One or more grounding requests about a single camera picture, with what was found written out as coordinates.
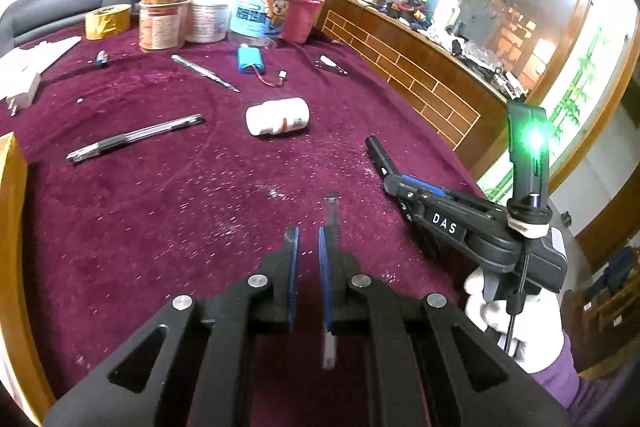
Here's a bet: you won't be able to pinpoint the thin black pen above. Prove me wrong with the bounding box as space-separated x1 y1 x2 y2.
319 194 340 371

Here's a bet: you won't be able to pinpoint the black marker dark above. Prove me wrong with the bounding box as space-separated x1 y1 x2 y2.
366 135 399 179

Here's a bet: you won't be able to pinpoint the white gloved right hand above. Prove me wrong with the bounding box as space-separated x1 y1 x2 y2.
464 268 565 374

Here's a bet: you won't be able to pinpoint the green tracker device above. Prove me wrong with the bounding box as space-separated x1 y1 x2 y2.
506 101 552 239

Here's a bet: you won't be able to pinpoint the wooden cabinet counter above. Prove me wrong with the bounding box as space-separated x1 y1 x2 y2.
316 0 506 180

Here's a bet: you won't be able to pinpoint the yellow taped cardboard tray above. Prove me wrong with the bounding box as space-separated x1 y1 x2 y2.
1 132 54 426

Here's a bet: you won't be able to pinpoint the small nail clipper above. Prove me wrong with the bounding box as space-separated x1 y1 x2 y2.
314 55 348 76

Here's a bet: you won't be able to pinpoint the blue battery pack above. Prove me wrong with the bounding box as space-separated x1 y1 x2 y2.
238 44 288 88

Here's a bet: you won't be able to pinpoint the pink jar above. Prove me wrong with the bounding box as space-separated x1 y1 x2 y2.
281 0 324 44

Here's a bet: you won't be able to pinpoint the clear black gel pen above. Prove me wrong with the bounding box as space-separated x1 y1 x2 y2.
65 114 205 164

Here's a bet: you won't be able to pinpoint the silver metal pen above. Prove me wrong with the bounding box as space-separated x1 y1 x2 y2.
171 54 240 93

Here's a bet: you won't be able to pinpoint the white power adapter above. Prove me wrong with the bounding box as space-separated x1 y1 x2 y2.
3 69 41 117

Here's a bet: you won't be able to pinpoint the small blue cap piece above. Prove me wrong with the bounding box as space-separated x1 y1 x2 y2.
94 50 108 67

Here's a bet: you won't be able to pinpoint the orange label jar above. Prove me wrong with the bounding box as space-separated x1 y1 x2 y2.
139 0 190 53

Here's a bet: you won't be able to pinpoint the white paper sheets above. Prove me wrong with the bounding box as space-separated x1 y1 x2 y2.
0 36 81 79

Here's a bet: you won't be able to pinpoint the yellow tape roll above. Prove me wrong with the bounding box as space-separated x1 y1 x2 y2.
85 4 131 41

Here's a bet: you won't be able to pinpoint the dark grey sofa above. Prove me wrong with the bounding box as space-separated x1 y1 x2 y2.
0 0 140 55

